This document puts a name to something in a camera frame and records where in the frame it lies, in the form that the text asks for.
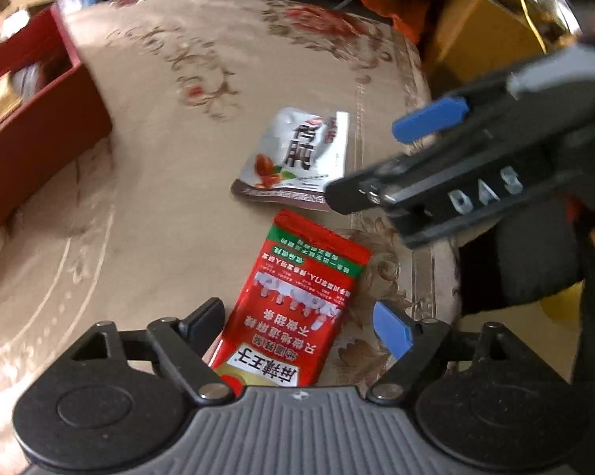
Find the red spicy strip packet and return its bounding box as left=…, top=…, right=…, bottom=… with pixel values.
left=210, top=210, right=372, bottom=393

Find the white date snack packet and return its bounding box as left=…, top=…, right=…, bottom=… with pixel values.
left=231, top=107, right=350, bottom=211

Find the floral beige tablecloth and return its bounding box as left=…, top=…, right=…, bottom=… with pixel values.
left=0, top=0, right=462, bottom=475

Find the red cardboard box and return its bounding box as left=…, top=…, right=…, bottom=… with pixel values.
left=0, top=6, right=113, bottom=226

